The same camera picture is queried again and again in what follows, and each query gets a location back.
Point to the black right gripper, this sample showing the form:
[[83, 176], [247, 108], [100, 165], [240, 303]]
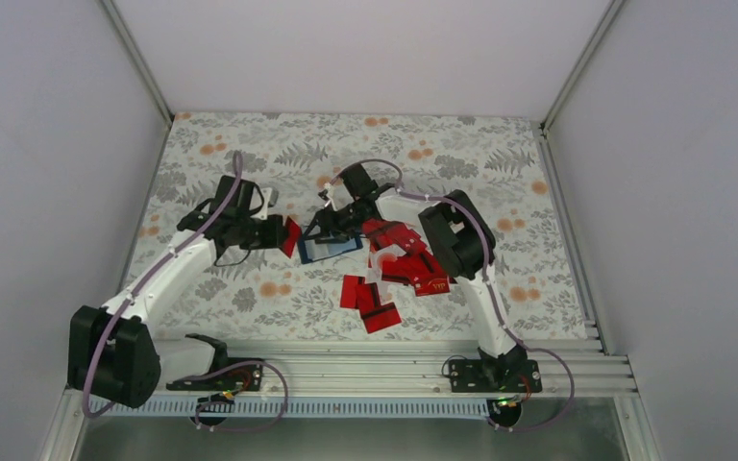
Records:
[[323, 217]]

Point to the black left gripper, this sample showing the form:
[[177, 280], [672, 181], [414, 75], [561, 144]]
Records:
[[273, 239]]

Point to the navy blue card holder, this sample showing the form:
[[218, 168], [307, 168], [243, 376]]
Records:
[[318, 249]]

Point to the red card pile top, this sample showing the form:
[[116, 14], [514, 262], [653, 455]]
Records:
[[291, 235]]

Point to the red card pile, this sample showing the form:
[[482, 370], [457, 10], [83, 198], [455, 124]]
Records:
[[291, 235], [398, 253]]

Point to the red VIP card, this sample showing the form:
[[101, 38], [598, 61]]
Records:
[[432, 286]]

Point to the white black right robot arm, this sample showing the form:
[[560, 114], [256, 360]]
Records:
[[455, 234]]

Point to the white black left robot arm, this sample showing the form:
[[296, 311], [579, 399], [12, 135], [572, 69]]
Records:
[[112, 353]]

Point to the red card front left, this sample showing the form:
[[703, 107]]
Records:
[[348, 296]]

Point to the red card front middle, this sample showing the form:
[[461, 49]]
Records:
[[368, 300]]

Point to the red card pile centre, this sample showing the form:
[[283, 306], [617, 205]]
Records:
[[398, 253]]

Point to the red card front bottom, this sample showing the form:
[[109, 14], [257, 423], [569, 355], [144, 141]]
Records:
[[378, 317]]

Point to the floral patterned table cloth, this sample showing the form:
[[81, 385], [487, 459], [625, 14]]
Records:
[[267, 295]]

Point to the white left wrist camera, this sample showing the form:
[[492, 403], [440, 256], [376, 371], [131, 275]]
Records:
[[269, 197]]

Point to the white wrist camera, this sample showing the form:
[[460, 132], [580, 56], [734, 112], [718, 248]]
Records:
[[326, 195], [269, 197]]

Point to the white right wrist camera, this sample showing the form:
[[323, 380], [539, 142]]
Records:
[[326, 195]]

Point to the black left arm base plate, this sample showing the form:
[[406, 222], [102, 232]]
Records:
[[213, 376]]

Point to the grey slotted cable duct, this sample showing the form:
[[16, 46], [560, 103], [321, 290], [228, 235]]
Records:
[[309, 407]]

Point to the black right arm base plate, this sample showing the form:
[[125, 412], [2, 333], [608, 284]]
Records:
[[471, 376]]

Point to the aluminium left corner post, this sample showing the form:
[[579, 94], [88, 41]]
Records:
[[138, 61]]

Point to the aluminium corner post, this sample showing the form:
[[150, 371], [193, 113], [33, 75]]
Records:
[[138, 61], [591, 47]]

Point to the aluminium front rail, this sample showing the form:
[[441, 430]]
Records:
[[414, 369]]

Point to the aluminium right corner post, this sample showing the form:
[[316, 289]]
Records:
[[591, 47]]

